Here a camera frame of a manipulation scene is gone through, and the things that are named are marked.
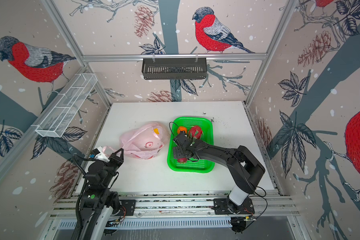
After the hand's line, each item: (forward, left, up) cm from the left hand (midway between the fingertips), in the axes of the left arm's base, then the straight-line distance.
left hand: (122, 149), depth 75 cm
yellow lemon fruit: (+21, -13, -14) cm, 29 cm away
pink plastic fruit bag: (+14, -5, -17) cm, 23 cm away
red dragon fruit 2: (-1, -31, -11) cm, 33 cm away
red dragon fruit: (+16, -39, -8) cm, 43 cm away
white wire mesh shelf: (+9, +31, +12) cm, 35 cm away
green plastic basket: (+22, -48, -10) cm, 53 cm away
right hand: (+4, -29, -14) cm, 33 cm away
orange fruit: (+22, -31, -13) cm, 40 cm away
